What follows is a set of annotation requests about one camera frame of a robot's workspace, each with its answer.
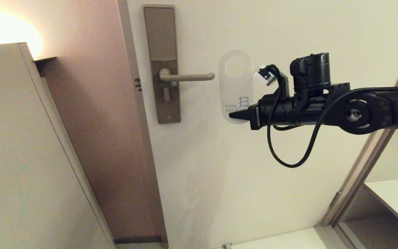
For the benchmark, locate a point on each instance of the blue do-not-disturb door hanger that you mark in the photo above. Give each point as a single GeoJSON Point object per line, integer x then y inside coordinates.
{"type": "Point", "coordinates": [235, 86]}

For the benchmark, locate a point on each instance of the black right camera bracket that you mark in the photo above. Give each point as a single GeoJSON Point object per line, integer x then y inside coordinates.
{"type": "Point", "coordinates": [282, 86]}

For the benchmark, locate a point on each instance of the closet base board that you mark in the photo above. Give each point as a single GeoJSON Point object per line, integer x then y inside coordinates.
{"type": "Point", "coordinates": [375, 235]}

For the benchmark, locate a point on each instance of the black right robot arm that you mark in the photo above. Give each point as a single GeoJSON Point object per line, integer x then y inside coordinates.
{"type": "Point", "coordinates": [375, 107]}

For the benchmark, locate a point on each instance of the brown skirting board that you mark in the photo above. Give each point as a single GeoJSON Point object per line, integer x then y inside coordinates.
{"type": "Point", "coordinates": [136, 239]}

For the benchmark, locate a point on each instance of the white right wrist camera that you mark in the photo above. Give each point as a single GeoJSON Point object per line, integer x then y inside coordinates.
{"type": "Point", "coordinates": [264, 74]}

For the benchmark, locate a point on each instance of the brown door lock plate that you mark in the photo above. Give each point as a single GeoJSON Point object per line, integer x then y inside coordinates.
{"type": "Point", "coordinates": [161, 34]}

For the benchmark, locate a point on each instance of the beige cabinet panel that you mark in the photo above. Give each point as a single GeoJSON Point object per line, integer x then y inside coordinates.
{"type": "Point", "coordinates": [19, 155]}

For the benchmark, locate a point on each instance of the white room door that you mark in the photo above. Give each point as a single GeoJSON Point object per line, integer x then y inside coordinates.
{"type": "Point", "coordinates": [237, 190]}

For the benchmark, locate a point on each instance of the small closet frame bracket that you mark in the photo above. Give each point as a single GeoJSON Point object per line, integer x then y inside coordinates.
{"type": "Point", "coordinates": [335, 199]}

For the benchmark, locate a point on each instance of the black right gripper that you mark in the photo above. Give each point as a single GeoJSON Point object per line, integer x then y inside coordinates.
{"type": "Point", "coordinates": [278, 110]}

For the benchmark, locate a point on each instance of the dark brown wall ledge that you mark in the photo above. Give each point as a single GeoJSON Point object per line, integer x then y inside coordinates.
{"type": "Point", "coordinates": [43, 65]}

